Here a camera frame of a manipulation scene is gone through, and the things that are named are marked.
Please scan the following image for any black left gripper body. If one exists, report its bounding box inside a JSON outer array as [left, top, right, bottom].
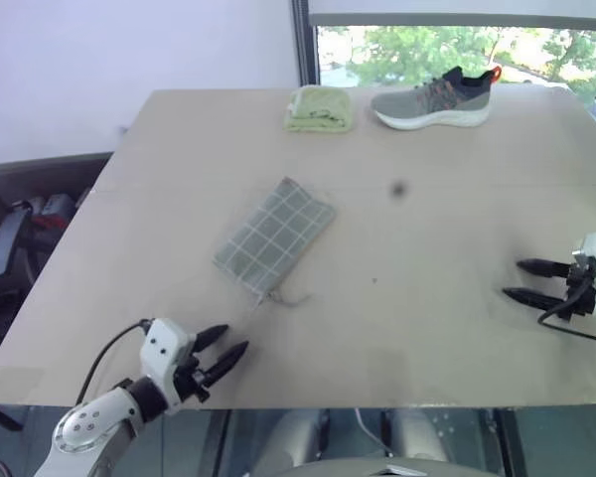
[[175, 341, 220, 405]]

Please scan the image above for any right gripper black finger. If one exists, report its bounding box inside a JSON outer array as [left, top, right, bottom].
[[516, 257, 571, 279], [501, 286, 570, 308]]

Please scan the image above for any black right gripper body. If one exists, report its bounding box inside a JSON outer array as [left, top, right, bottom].
[[564, 261, 596, 323]]

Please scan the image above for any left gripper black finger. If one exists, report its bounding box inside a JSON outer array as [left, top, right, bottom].
[[205, 340, 251, 387], [193, 324, 230, 356]]

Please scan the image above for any grey checked cloth pouch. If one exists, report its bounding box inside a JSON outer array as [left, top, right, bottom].
[[212, 175, 338, 312]]

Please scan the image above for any grey rounded cylinder shape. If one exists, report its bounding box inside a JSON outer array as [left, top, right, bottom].
[[380, 407, 451, 461], [256, 407, 330, 468]]

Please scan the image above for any grey sneaker with orange accents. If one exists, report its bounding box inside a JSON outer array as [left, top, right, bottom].
[[370, 64, 504, 132]]

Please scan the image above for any red and white device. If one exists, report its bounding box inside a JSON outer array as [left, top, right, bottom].
[[27, 193, 80, 235]]

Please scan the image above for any black office chair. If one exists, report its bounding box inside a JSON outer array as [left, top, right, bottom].
[[0, 171, 41, 349]]

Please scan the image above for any folded light green towel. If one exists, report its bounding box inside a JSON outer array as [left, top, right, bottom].
[[283, 84, 354, 135]]

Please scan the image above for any grey roller blind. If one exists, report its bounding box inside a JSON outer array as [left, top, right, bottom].
[[308, 0, 596, 30]]

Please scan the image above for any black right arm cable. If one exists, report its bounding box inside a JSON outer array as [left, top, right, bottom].
[[538, 275, 596, 344]]

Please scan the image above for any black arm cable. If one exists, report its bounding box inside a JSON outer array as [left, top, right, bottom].
[[538, 275, 596, 344], [74, 319, 150, 406]]

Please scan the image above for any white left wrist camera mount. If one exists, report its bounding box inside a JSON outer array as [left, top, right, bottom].
[[138, 318, 199, 416]]

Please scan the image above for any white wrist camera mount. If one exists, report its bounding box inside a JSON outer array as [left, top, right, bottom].
[[571, 231, 596, 318], [138, 318, 199, 416]]

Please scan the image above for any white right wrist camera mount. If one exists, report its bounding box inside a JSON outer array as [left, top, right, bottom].
[[571, 231, 596, 318]]

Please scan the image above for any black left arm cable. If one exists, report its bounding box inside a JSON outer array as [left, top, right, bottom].
[[74, 319, 150, 406]]

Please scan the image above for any thin white cable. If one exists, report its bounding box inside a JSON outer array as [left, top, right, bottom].
[[354, 407, 394, 456]]

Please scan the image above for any grey window frame post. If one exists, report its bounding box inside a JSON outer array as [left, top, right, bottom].
[[291, 0, 321, 88]]

